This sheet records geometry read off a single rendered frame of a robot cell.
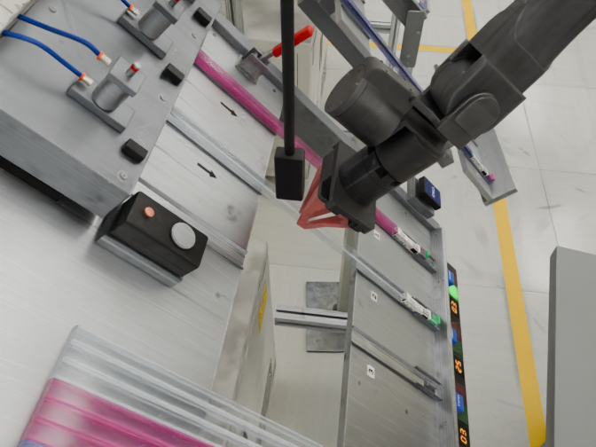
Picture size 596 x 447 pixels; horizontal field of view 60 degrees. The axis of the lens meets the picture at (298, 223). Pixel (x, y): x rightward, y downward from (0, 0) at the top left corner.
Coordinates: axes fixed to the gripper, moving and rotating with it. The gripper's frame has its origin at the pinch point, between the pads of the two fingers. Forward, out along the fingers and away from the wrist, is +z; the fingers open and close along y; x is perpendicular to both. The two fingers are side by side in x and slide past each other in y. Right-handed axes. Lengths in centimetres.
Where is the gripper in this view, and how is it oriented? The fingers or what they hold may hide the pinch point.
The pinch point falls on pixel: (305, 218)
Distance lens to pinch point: 65.6
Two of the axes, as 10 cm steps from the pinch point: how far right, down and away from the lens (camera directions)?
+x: 7.6, 4.9, 4.3
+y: -1.3, 7.6, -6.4
